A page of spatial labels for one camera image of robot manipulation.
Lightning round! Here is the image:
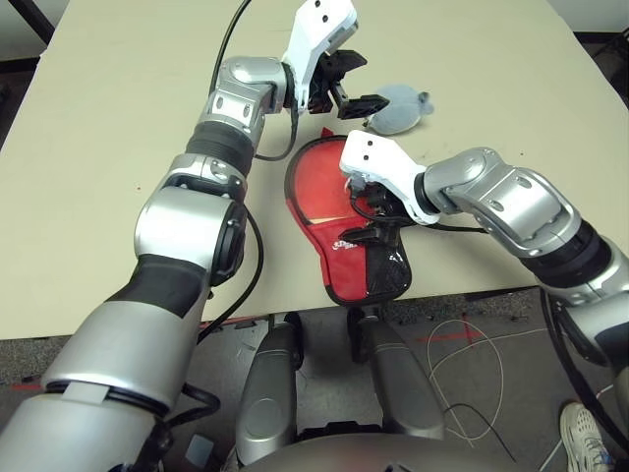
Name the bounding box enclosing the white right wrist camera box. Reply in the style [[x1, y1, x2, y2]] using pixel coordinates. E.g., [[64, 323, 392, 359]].
[[338, 129, 442, 227]]

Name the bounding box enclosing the grey robot leg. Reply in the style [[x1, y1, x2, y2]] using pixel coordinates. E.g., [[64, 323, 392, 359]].
[[351, 309, 447, 443], [235, 322, 307, 466]]

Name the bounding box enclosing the grey robot right leg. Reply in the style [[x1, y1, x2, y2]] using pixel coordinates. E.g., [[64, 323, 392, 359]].
[[351, 309, 447, 443]]

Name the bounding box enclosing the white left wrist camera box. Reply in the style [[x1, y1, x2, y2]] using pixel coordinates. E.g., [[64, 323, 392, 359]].
[[281, 0, 361, 113]]

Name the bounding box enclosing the grey robot torso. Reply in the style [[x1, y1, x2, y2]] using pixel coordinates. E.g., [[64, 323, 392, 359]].
[[240, 431, 513, 472]]

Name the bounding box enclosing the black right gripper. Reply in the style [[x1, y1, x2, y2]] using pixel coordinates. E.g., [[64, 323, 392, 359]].
[[340, 180, 410, 248]]

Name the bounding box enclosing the white mesh sneaker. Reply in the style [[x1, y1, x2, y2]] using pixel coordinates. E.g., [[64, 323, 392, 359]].
[[559, 401, 614, 472]]

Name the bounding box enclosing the red and black paddle case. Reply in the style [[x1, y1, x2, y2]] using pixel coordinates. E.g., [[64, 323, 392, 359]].
[[282, 126, 414, 308]]

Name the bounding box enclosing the black diagonal frame bar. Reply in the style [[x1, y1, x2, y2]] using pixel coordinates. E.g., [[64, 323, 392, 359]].
[[19, 0, 56, 49]]

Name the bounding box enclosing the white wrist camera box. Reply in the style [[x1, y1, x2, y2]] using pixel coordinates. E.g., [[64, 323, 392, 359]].
[[281, 0, 361, 113], [338, 129, 442, 227]]

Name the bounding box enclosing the grey paper scrap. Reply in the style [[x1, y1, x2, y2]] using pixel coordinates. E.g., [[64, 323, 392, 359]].
[[189, 433, 218, 464]]

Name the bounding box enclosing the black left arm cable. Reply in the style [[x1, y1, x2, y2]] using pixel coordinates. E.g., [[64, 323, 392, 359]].
[[161, 0, 302, 443]]

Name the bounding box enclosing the white floor cable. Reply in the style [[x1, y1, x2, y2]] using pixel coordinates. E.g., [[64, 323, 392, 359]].
[[425, 318, 611, 472]]

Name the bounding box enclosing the grey robot left leg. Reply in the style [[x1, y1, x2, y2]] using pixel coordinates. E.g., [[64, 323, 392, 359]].
[[235, 322, 307, 466]]

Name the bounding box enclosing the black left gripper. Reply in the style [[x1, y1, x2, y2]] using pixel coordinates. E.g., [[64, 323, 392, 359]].
[[309, 48, 391, 121]]

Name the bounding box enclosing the thin black floor cable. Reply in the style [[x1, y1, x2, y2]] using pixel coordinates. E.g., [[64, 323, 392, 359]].
[[440, 402, 520, 464]]

